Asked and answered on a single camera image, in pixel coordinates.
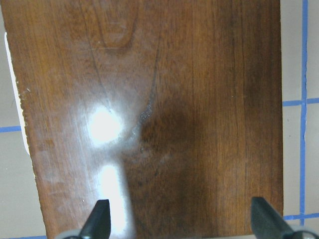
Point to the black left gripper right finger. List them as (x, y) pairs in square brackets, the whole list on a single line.
[(266, 222)]

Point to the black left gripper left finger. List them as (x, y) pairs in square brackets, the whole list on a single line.
[(98, 224)]

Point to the dark wooden drawer cabinet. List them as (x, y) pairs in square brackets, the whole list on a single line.
[(171, 109)]

